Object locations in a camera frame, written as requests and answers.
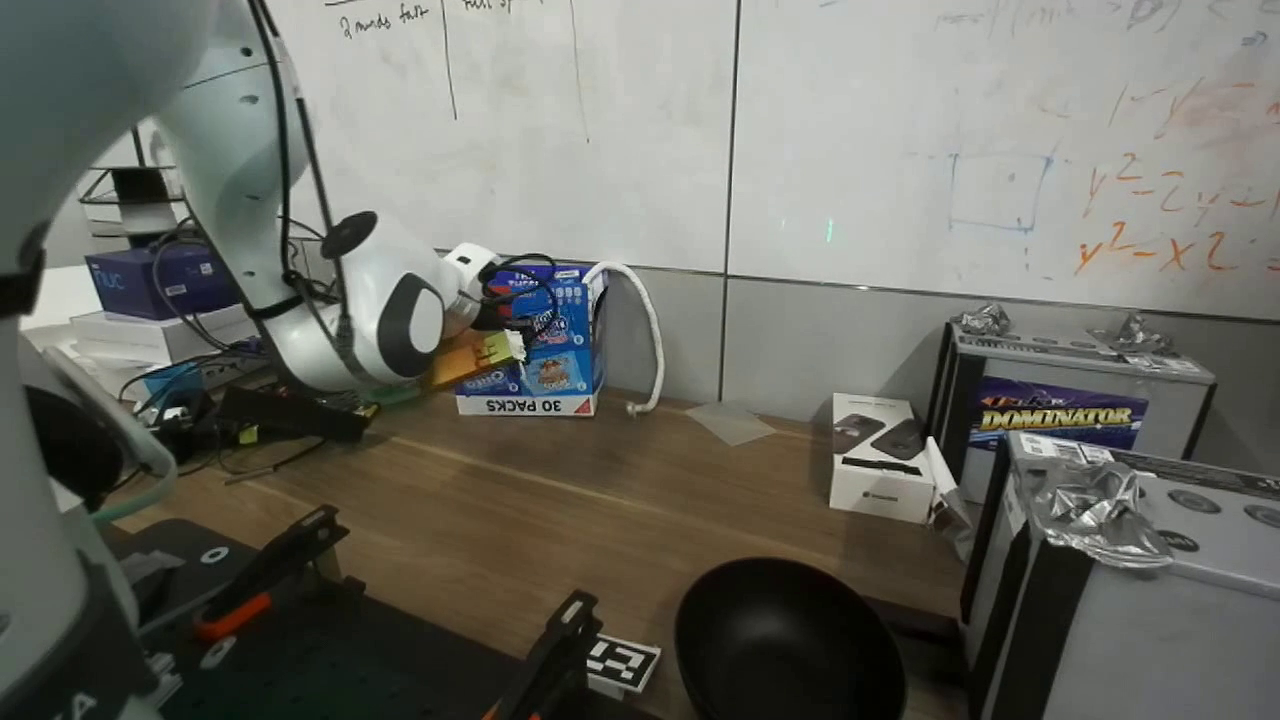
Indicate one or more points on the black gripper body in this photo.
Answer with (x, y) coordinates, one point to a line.
(515, 301)

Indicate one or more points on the blue cardboard snack box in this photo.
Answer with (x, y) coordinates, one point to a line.
(567, 360)

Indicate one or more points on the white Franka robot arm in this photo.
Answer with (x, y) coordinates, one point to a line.
(82, 106)

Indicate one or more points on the flat white box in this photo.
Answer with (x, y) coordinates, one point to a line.
(147, 341)

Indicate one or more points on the white phone box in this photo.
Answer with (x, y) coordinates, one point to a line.
(883, 474)

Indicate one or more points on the white paper sheet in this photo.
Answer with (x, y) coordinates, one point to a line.
(731, 425)

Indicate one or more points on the black hand tool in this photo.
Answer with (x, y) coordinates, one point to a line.
(267, 425)

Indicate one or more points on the dark blue carton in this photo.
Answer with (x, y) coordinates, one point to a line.
(147, 281)

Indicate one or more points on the black white fiducial tag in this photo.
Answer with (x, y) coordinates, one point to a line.
(620, 666)

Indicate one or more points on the black round bowl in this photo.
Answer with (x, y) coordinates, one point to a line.
(787, 644)

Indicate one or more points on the grey Dominator battery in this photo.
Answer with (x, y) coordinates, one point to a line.
(1064, 405)

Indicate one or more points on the crumpled foil sheet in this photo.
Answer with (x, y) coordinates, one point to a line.
(1093, 502)
(1135, 335)

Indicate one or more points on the plain grey battery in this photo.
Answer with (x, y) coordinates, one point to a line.
(1175, 626)

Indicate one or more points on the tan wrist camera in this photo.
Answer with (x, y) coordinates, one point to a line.
(474, 359)

